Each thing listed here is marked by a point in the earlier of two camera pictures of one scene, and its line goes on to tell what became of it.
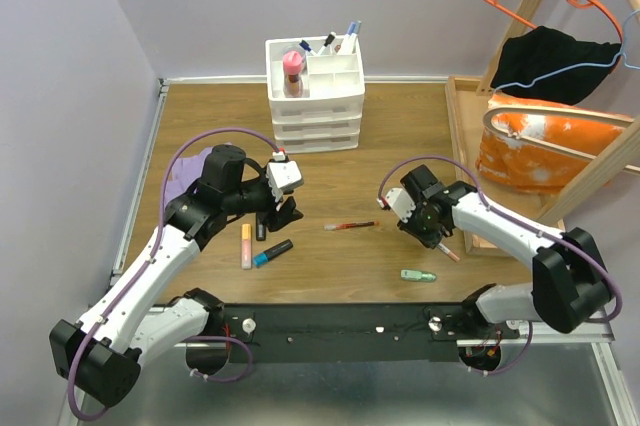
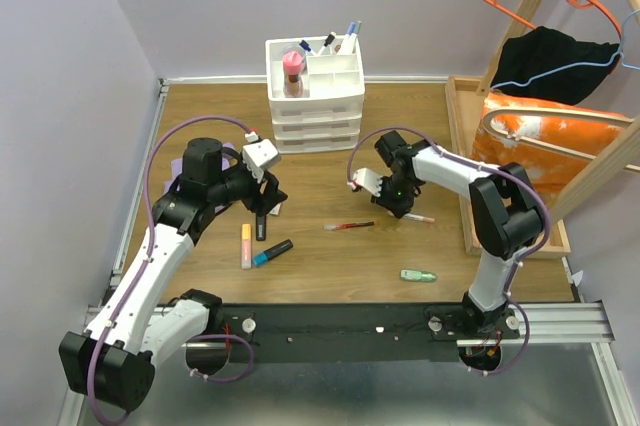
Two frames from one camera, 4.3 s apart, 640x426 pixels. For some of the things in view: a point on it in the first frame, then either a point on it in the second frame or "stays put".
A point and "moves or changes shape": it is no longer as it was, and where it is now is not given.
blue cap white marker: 305,45 stays put
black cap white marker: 327,43 stays put
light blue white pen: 354,30 stays put
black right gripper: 428,240 to 398,208
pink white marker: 448,252 moves or changes shape
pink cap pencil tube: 293,68 stays put
